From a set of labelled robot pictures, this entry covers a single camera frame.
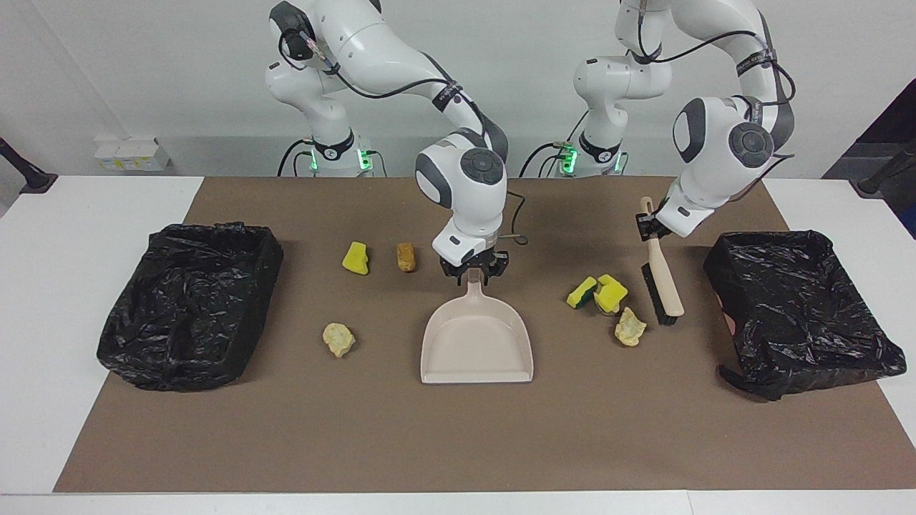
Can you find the yellow sponge with green edge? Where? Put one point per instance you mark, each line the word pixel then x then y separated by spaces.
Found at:
pixel 612 293

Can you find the bin lined with black bag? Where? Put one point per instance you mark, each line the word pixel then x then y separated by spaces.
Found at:
pixel 186 315
pixel 801 307

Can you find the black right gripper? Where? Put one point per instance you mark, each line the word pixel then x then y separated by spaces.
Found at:
pixel 481 259

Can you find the brown paper table mat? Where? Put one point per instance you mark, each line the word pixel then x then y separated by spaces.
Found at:
pixel 458 443

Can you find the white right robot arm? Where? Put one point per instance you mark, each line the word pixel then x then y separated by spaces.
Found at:
pixel 465 186

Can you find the black stand leg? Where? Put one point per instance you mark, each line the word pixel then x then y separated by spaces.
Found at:
pixel 28 177
pixel 876 182

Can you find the plain yellow sponge piece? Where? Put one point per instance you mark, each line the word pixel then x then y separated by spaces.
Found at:
pixel 356 259

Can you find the white cardboard box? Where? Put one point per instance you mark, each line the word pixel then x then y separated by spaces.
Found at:
pixel 132 156

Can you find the brown ridged foam roll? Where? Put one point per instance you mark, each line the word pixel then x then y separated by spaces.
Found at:
pixel 406 257

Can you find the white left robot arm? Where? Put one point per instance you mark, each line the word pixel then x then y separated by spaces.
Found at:
pixel 715 150

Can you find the beige plastic dustpan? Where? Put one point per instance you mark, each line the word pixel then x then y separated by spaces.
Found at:
pixel 476 343

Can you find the beige hand brush black bristles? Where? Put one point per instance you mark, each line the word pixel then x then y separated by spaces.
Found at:
pixel 669 293

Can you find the pale yellow paper ball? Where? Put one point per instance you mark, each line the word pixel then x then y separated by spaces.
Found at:
pixel 630 327
pixel 338 339

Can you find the green and yellow sponge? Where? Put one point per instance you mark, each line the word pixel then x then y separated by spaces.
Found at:
pixel 581 292

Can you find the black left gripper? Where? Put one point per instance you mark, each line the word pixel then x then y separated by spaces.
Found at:
pixel 660 229

